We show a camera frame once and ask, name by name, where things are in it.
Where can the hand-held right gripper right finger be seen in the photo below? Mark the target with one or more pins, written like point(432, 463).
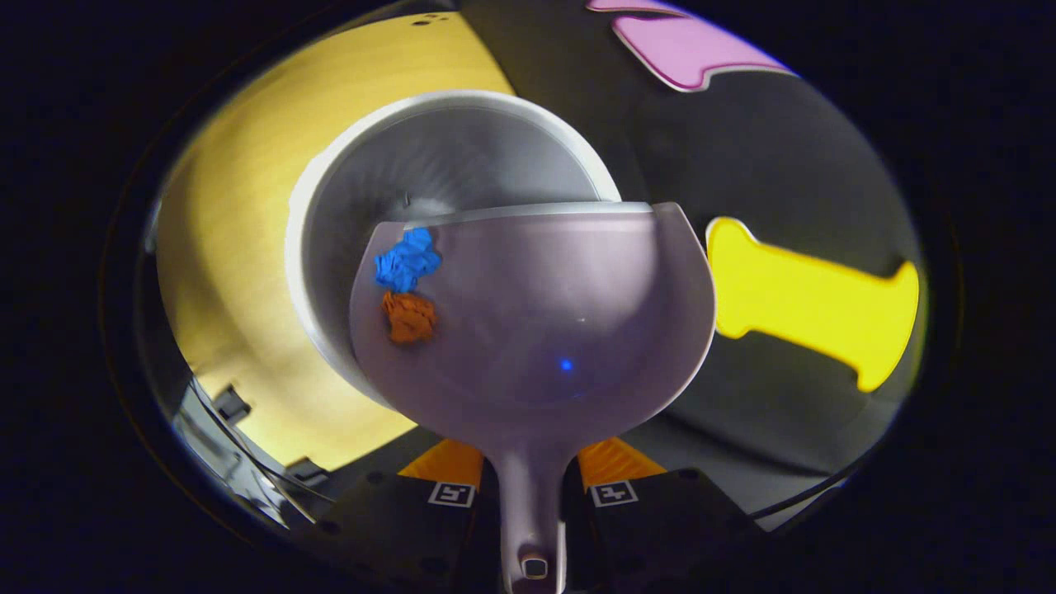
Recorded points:
point(660, 528)

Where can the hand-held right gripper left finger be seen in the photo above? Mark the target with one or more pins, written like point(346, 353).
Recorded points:
point(412, 528)

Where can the orange paper trash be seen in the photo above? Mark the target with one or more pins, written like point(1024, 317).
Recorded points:
point(409, 318)

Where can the pink and white dustpan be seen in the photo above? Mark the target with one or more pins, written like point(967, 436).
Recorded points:
point(544, 330)

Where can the blue paper trash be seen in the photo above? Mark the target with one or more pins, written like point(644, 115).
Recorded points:
point(407, 260)

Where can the white ribbed garbage bin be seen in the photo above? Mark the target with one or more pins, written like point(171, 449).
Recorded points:
point(429, 157)

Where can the yellow wooden desktop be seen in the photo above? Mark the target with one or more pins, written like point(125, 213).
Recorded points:
point(239, 206)

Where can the black backdrop cloth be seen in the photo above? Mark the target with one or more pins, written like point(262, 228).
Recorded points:
point(784, 148)

